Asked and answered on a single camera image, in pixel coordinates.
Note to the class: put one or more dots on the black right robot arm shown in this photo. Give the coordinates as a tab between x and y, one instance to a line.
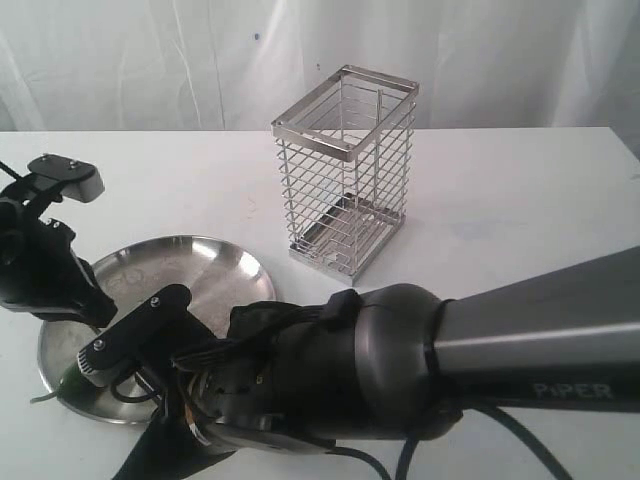
399	363

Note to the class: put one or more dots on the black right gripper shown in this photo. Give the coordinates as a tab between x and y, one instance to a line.
278	397

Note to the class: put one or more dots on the round steel plate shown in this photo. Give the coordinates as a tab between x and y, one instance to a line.
219	274

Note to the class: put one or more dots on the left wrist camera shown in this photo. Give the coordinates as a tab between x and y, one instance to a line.
62	177

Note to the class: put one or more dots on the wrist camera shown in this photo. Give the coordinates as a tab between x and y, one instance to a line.
62	177
144	341

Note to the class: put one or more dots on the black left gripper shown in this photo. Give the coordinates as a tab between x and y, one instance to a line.
41	274

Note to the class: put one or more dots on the green cucumber with stem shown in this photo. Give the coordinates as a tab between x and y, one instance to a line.
72	385

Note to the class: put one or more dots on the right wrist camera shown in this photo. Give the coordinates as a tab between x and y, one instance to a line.
144	341

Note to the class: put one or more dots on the wire metal utensil rack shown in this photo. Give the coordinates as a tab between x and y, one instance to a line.
344	152

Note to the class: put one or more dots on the white backdrop curtain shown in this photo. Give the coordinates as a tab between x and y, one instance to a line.
235	65

